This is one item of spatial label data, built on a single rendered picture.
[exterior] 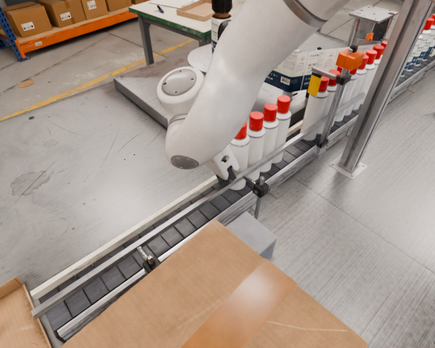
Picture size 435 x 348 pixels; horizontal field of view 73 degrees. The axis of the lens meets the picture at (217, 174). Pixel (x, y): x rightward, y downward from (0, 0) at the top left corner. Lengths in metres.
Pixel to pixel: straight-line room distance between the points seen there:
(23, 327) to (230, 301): 0.50
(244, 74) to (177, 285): 0.29
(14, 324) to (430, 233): 0.99
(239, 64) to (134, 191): 0.57
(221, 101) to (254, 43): 0.08
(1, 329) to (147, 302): 0.46
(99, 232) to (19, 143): 0.52
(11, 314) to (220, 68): 0.65
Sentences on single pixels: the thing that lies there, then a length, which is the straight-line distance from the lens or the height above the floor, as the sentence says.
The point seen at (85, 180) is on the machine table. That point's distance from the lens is 0.98.
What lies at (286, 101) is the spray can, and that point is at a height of 1.08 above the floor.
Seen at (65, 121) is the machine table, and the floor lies 0.83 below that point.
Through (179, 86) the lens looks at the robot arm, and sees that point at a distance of 0.50.
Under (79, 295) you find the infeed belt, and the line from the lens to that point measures 0.71.
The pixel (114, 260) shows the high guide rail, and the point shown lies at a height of 0.96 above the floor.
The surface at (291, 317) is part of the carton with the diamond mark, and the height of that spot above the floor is 1.12.
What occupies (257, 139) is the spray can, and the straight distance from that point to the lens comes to 0.72.
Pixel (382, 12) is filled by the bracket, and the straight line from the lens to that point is 1.29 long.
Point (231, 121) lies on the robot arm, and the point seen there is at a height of 1.23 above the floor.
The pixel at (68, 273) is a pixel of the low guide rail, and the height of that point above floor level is 0.91.
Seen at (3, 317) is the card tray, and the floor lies 0.83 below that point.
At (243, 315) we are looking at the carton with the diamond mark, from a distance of 0.38.
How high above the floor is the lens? 1.48
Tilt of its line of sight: 46 degrees down
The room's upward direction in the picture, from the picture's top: straight up
